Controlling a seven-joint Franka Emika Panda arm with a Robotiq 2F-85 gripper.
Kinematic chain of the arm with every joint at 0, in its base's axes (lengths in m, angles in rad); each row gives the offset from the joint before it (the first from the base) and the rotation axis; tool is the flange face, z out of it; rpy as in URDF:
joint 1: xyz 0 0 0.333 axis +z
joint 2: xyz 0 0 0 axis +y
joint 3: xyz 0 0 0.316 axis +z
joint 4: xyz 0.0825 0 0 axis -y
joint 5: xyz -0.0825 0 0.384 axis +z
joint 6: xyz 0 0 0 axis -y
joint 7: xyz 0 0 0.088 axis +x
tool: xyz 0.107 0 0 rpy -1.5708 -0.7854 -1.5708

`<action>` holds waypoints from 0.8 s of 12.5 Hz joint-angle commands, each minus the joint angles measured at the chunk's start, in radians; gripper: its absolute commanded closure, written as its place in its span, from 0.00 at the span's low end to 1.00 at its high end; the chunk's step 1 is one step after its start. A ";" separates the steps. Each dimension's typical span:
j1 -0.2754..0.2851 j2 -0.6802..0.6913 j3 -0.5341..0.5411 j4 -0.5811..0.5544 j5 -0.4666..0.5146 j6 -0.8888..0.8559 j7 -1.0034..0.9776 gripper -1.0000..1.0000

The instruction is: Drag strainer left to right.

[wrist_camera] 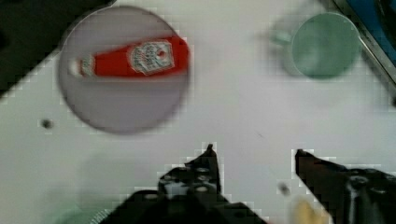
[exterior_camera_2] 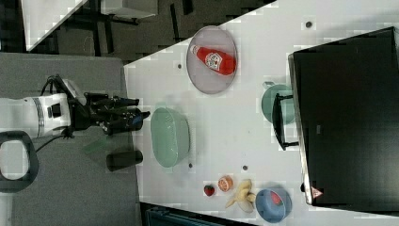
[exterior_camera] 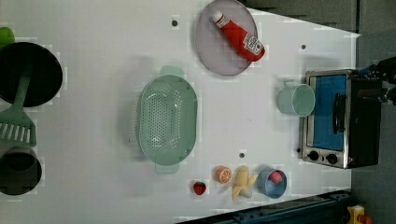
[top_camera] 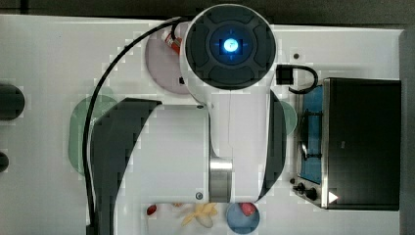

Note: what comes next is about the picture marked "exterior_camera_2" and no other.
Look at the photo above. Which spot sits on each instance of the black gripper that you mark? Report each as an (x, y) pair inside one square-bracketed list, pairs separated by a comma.
[(113, 114)]

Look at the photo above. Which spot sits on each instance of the green mug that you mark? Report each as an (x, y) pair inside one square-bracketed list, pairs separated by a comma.
[(278, 94)]

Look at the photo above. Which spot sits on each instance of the orange half slice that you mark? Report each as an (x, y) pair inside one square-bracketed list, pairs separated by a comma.
[(225, 183)]

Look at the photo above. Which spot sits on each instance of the peeled banana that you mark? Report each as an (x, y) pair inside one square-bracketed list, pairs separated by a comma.
[(243, 197)]

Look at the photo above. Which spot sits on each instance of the black cylinder on mat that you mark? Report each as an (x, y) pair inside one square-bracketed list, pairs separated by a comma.
[(119, 161)]

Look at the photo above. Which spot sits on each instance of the green plastic strainer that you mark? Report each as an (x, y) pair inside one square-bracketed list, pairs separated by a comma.
[(170, 136)]

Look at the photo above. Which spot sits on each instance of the blue bowl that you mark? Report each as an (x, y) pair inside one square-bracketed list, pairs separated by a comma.
[(268, 210)]

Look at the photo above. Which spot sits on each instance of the black toaster oven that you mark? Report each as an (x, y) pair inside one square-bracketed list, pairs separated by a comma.
[(345, 95)]

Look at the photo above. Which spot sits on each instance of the grey round plate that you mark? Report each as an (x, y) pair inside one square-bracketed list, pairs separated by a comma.
[(204, 79)]

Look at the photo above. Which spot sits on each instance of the strawberry in blue bowl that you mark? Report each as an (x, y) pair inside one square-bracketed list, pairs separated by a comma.
[(275, 198)]

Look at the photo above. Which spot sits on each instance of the red ketchup bottle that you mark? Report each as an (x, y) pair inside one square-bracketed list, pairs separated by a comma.
[(215, 60)]

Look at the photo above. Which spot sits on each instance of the red strawberry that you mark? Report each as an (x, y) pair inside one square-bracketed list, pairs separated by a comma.
[(209, 190)]

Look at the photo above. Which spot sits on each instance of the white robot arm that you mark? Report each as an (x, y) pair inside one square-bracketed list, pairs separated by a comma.
[(60, 114)]

